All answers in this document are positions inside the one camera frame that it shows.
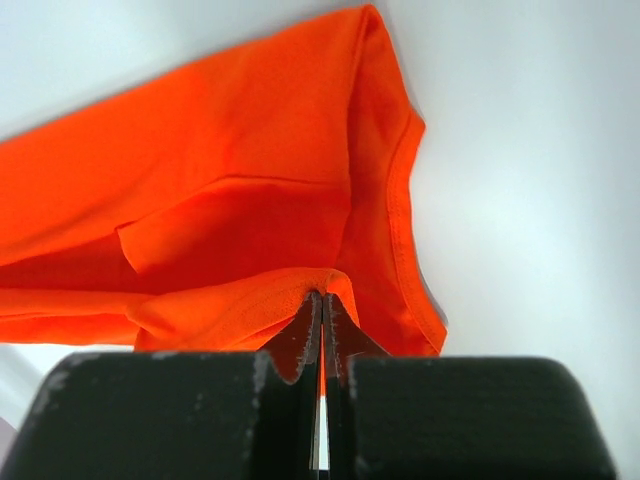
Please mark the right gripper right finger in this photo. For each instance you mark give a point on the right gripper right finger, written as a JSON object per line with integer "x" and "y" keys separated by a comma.
{"x": 344, "y": 341}

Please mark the orange t shirt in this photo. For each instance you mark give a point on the orange t shirt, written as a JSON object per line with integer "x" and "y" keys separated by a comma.
{"x": 196, "y": 211}

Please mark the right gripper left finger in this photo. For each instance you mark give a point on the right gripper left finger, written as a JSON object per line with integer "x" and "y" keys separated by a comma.
{"x": 286, "y": 444}

